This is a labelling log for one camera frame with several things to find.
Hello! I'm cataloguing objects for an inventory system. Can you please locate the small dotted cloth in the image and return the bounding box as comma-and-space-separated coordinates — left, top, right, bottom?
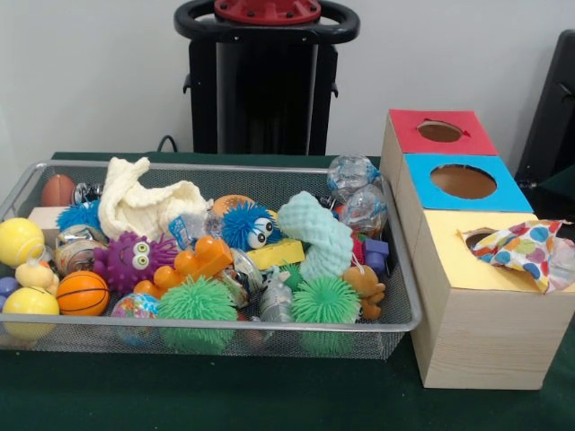
463, 219, 575, 295

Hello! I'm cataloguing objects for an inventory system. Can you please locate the wooden box with three holes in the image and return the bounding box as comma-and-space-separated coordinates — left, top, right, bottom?
381, 109, 575, 389

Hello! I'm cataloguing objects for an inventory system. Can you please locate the mint green foam cloth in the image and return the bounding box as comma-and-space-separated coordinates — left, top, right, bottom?
277, 189, 354, 280

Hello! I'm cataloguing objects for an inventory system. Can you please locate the blue spiky ball with eyes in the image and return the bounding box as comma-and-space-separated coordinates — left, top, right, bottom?
221, 200, 281, 252

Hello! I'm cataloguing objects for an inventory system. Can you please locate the green spiky ball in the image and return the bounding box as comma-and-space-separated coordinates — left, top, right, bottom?
159, 275, 240, 353
290, 274, 362, 354

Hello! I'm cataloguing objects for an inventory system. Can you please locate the orange plastic toy block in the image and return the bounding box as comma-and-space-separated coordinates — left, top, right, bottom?
135, 233, 235, 300

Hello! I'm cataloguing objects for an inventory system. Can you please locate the cream knitted cloth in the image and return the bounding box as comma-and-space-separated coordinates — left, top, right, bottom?
97, 155, 210, 242

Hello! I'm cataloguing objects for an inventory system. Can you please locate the purple furry monster toy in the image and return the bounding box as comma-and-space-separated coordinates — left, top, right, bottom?
93, 230, 178, 295

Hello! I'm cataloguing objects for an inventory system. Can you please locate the dark green table cloth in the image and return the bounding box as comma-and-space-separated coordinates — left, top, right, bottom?
0, 151, 575, 431

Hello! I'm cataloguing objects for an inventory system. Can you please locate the orange toy basketball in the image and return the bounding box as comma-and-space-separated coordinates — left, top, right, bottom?
56, 269, 111, 315

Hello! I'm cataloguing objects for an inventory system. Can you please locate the yellow ball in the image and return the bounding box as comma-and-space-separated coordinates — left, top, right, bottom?
0, 216, 47, 266
3, 286, 60, 340

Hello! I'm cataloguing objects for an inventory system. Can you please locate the black monitor panel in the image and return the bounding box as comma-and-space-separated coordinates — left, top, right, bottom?
517, 30, 575, 185

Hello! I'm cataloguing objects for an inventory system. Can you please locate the wire mesh bin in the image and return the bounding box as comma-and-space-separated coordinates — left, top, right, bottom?
0, 160, 423, 358

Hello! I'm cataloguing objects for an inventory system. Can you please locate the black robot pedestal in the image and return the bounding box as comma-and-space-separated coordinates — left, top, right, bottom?
174, 0, 360, 155

